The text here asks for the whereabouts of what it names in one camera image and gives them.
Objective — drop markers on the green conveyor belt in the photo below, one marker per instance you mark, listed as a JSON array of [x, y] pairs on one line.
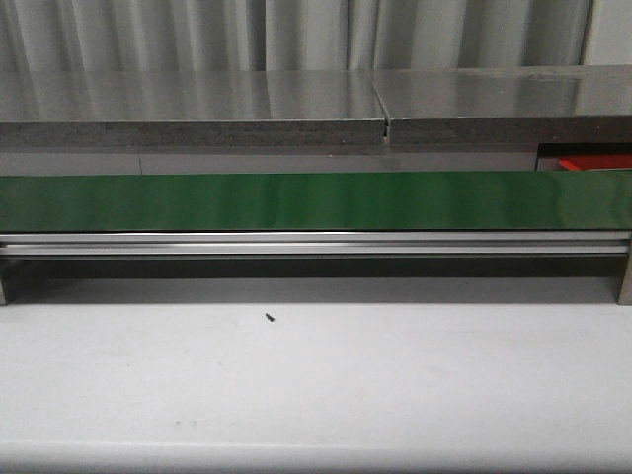
[[488, 201]]

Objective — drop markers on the grey right back bench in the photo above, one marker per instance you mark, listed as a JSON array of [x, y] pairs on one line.
[[516, 105]]

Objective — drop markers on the grey bench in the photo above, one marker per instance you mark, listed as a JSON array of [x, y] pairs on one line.
[[516, 105], [189, 109]]

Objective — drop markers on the grey left back bench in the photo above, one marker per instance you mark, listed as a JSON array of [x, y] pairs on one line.
[[189, 109]]

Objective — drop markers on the red plastic bin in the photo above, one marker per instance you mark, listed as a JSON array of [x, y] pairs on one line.
[[597, 162]]

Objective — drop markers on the left conveyor support leg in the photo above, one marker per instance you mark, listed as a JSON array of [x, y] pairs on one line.
[[9, 271]]

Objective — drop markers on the conveyor support leg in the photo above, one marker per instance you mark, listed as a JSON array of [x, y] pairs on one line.
[[9, 271], [623, 264]]

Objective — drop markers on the right conveyor support leg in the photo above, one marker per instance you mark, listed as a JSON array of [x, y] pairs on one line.
[[623, 264]]

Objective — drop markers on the grey pleated curtain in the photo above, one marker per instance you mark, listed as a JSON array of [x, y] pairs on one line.
[[38, 36]]

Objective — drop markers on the aluminium conveyor frame rail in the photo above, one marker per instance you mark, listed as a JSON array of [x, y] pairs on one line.
[[313, 244]]

